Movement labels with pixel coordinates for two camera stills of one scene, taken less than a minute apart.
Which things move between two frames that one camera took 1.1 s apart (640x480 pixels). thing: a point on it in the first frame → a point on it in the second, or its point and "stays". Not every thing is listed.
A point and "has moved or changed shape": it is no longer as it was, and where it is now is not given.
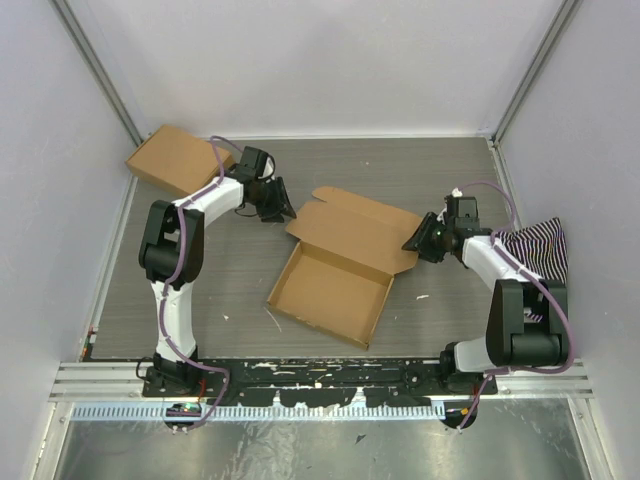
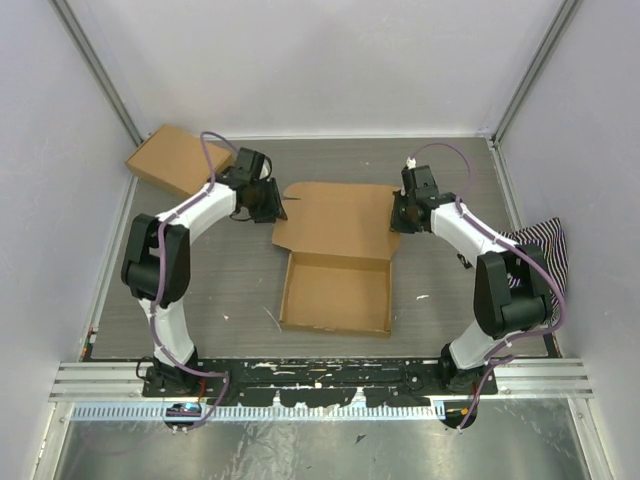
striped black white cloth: x=540 y=247 stays
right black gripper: x=421 y=241 → x=396 y=225
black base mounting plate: x=312 y=383 stays
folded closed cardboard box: x=177 y=160 stays
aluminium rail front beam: x=85 y=382 stays
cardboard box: x=340 y=277 has moved or changed shape
